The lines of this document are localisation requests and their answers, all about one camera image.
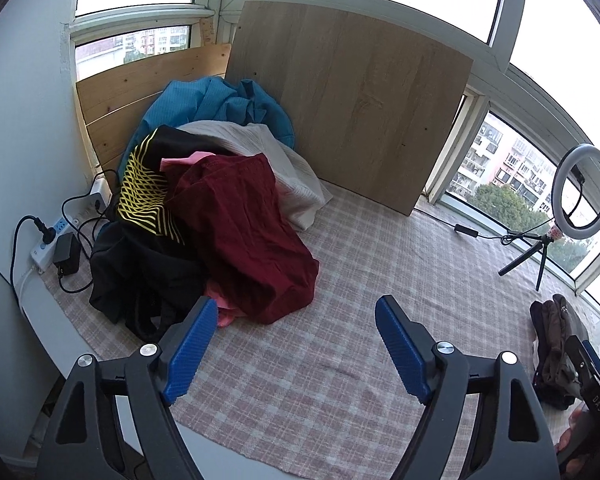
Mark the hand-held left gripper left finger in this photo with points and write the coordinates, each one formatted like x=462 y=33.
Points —
x=190 y=350

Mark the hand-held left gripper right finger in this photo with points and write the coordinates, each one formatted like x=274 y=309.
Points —
x=400 y=350

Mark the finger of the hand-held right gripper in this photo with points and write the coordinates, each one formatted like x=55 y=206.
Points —
x=594 y=357

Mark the white ribbed knit sweater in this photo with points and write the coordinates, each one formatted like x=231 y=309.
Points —
x=290 y=175

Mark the person's right hand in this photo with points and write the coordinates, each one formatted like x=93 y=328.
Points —
x=577 y=417

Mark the brown folded garment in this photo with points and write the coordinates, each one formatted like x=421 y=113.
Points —
x=560 y=330

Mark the pink garment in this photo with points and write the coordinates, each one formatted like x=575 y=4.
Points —
x=225 y=310

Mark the black folded garment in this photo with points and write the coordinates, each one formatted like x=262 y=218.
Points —
x=550 y=392

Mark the pink plaid blanket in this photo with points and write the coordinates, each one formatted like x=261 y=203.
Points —
x=330 y=385

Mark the dark red garment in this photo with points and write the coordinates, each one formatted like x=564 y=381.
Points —
x=245 y=240

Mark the black power adapter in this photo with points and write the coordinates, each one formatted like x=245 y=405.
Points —
x=67 y=255

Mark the black garment with yellow print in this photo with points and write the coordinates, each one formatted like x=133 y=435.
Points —
x=145 y=185

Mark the small white power strip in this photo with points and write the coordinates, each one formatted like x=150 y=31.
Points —
x=99 y=195

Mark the blue garment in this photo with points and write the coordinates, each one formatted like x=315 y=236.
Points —
x=215 y=100

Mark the grey-brown laminate board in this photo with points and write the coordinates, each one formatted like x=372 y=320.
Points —
x=350 y=95

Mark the light pine wood board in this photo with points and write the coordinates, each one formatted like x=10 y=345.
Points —
x=130 y=95

